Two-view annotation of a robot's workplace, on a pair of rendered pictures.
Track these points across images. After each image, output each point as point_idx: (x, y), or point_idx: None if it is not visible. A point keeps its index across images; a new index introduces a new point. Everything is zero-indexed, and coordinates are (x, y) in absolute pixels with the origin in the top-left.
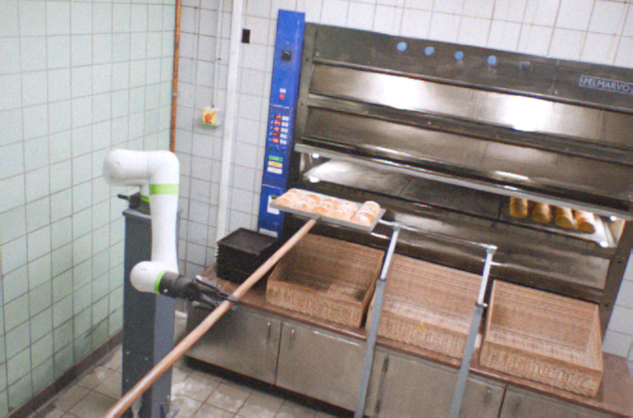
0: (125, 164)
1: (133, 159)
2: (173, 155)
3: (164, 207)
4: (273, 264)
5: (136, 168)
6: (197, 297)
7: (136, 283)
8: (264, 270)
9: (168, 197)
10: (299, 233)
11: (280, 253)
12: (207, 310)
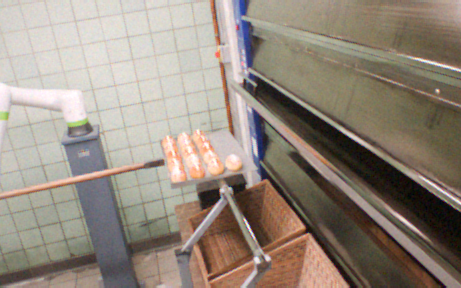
0: None
1: None
2: None
3: None
4: (22, 193)
5: None
6: None
7: None
8: None
9: None
10: (95, 173)
11: (40, 186)
12: None
